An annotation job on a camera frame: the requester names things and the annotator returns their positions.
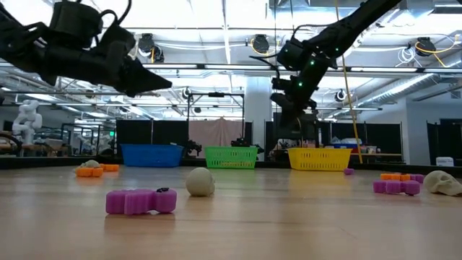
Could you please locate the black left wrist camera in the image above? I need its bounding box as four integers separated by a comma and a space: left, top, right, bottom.
48, 1, 104, 50

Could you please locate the black metal cage frame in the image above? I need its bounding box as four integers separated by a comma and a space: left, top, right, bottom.
61, 122, 116, 156

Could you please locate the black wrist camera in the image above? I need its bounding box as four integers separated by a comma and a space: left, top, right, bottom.
48, 1, 104, 50
269, 76, 294, 109

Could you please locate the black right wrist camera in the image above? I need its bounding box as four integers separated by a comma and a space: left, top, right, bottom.
269, 76, 294, 109

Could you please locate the black ceiling cable reel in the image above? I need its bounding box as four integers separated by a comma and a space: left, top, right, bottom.
414, 35, 437, 58
136, 32, 165, 64
251, 34, 271, 56

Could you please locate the blue plastic basket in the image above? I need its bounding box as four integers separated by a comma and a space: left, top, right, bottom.
120, 144, 184, 168

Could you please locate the white square pillar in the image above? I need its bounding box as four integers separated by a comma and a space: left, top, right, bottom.
245, 75, 274, 162

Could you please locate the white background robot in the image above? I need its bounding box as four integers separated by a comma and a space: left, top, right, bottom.
12, 100, 43, 146

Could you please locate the green plastic basket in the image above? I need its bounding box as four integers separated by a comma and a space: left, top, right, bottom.
204, 146, 259, 170

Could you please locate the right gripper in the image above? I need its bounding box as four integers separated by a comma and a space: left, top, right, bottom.
280, 81, 319, 144

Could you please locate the dark blue partition panel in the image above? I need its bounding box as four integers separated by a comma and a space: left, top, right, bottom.
427, 118, 462, 167

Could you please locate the black metal stand frame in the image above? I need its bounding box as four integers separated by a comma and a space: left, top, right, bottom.
186, 92, 245, 149

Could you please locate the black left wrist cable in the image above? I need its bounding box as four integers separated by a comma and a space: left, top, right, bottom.
97, 0, 131, 37

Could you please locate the pink curtain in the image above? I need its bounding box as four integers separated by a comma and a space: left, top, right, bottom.
188, 118, 243, 148

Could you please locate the black hanging cable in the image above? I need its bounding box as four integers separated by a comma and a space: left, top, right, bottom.
289, 0, 304, 147

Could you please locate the small black background robot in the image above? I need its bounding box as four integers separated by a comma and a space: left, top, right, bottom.
230, 136, 265, 155
182, 139, 203, 157

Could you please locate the black framed partition panel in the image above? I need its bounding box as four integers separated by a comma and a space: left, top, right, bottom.
331, 122, 404, 163

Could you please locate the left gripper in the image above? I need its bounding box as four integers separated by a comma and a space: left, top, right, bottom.
45, 25, 173, 98

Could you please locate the blue and white cooler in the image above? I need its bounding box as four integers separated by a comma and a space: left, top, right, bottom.
331, 138, 363, 150

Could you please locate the black aluminium table frame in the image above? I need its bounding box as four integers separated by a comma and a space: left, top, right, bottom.
0, 155, 462, 178

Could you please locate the yellow plastic basket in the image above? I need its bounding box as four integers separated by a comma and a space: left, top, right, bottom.
287, 147, 353, 172

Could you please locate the beige plastic skull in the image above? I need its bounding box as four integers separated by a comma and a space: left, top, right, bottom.
186, 167, 216, 198
422, 170, 462, 197
74, 159, 102, 170

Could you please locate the thick yellow hanging cable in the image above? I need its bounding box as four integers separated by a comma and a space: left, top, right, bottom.
334, 0, 364, 164

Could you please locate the black monitor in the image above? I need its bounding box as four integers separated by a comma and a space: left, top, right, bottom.
273, 112, 319, 141

